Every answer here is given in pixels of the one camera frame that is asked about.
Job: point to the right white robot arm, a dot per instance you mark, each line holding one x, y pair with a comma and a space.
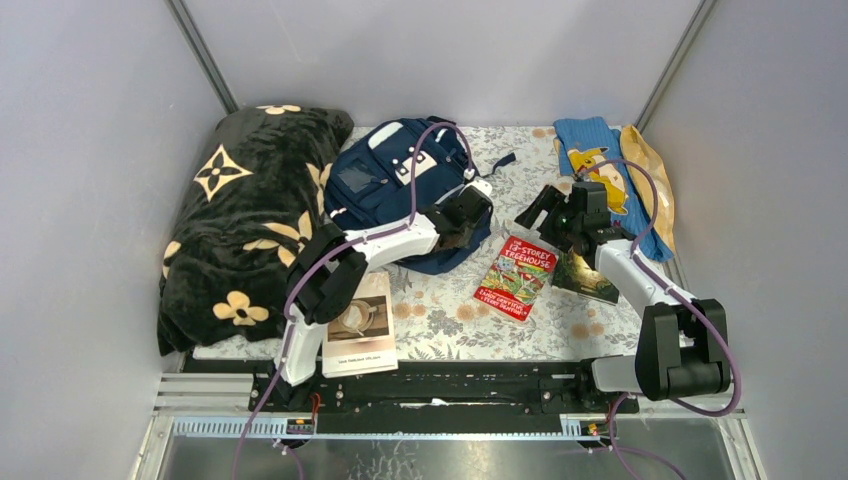
680, 350

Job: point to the black floral plush blanket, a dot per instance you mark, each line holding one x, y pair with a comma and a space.
253, 205

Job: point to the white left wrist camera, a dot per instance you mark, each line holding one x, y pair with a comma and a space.
474, 181

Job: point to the floral white table mat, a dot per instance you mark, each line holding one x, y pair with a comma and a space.
437, 317

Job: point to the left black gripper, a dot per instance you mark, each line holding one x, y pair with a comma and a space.
453, 234

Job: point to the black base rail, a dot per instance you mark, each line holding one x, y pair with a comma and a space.
443, 398

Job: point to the red Treehouse storybook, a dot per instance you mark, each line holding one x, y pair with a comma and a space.
516, 278

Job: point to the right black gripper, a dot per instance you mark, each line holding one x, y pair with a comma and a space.
551, 200

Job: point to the navy blue student backpack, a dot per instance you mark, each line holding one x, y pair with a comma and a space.
398, 169

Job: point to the yellow plastic bag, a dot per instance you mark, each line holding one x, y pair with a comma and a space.
655, 192

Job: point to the blue Pikachu cloth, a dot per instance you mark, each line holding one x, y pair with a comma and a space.
583, 143

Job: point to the dark green gold book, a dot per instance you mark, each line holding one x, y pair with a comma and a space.
573, 274

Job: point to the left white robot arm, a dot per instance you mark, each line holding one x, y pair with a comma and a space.
322, 280

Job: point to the white coffee cover book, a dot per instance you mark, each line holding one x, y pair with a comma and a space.
362, 339

